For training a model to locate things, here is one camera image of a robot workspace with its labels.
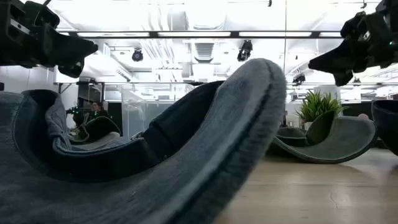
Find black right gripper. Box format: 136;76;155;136
308;12;398;87

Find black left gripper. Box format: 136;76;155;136
0;0;99;79

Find dark navy baseball cap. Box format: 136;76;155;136
371;99;398;157

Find dark green baseball cap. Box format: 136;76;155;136
266;109;379;165

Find black baseball cap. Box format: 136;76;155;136
67;115;123;151

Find dark blue denim jeans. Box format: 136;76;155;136
0;57;287;224

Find black ceiling spotlight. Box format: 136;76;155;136
292;73;307;86
236;39;253;62
131;48;144;63

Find green plant in white pot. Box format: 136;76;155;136
295;90;349;131

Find clear plastic bin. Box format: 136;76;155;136
120;83;195;141

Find ceiling air vent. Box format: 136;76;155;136
194;42;215;63

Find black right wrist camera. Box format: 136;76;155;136
340;11;368;40

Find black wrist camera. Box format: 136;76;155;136
24;1;60;29
340;11;368;40

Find black background station frame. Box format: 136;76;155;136
53;80;224;103

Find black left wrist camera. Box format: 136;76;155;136
24;1;60;29

